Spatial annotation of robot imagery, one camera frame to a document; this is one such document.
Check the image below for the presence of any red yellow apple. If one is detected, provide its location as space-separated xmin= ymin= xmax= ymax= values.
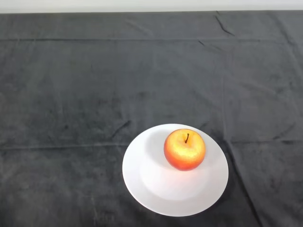
xmin=163 ymin=129 xmax=206 ymax=171

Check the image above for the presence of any round white plate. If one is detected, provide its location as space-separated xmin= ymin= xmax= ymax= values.
xmin=122 ymin=123 xmax=230 ymax=217

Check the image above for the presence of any black cloth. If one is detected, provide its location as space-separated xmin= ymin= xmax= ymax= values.
xmin=0 ymin=10 xmax=303 ymax=227

